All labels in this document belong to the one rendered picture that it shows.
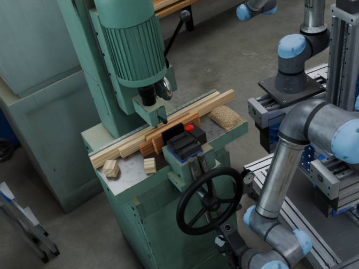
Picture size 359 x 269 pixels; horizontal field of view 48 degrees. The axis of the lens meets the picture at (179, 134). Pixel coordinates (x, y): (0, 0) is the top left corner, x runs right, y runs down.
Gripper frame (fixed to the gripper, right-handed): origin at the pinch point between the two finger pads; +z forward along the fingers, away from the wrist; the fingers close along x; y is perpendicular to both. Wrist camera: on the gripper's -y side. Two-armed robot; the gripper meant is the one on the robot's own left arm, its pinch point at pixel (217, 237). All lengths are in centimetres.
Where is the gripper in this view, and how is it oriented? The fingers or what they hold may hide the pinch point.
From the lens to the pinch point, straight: 149.6
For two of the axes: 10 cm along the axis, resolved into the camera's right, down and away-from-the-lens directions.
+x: 8.3, -4.5, 3.3
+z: -3.8, -0.3, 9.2
